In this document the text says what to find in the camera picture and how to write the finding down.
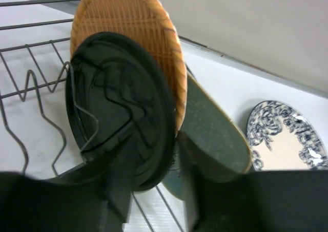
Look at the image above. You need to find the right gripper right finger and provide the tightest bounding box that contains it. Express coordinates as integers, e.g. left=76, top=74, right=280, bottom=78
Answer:
left=178, top=132, right=327, bottom=231

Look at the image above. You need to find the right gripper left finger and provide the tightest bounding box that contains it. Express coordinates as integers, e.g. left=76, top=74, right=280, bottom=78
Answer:
left=1, top=137, right=133, bottom=231

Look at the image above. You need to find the light green rectangular plate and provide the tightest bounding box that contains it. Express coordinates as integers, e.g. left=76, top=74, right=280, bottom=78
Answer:
left=162, top=65, right=253, bottom=201

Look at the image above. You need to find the glossy black round plate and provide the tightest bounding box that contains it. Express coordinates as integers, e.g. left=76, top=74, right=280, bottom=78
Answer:
left=65, top=32, right=176, bottom=192

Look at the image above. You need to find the round woven bamboo plate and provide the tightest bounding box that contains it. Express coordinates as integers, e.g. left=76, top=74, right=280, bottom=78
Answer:
left=70, top=0, right=188, bottom=130

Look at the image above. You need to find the blue floral round plate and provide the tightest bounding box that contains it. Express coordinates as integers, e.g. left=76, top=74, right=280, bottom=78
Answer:
left=246, top=100, right=327, bottom=171

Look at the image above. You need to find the grey wire dish rack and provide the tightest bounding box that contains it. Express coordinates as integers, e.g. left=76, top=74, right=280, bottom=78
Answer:
left=1, top=0, right=182, bottom=231

